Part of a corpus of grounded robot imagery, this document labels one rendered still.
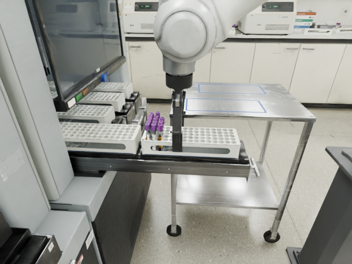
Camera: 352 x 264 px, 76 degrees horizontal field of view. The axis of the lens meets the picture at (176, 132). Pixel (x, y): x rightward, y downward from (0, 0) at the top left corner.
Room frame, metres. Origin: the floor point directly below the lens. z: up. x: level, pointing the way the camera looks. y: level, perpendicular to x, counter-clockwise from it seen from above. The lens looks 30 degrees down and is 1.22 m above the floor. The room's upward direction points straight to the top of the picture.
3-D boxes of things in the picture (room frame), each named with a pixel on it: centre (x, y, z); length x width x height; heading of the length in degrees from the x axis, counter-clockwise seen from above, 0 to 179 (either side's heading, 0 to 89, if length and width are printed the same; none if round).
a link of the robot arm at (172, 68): (0.62, -0.01, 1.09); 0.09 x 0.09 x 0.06
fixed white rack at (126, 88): (1.11, 0.38, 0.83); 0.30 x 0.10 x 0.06; 86
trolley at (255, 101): (1.07, -0.29, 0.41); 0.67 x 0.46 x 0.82; 86
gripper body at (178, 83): (0.62, -0.01, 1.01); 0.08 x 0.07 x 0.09; 176
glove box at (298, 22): (3.26, -1.62, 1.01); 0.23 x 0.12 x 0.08; 85
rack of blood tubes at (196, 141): (0.62, -0.05, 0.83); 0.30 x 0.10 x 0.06; 86
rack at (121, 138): (0.64, 0.27, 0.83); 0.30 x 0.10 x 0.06; 86
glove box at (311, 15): (3.25, -1.64, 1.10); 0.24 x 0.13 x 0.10; 84
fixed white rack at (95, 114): (0.80, 0.40, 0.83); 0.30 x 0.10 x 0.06; 86
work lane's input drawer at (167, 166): (0.63, 0.09, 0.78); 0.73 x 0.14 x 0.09; 86
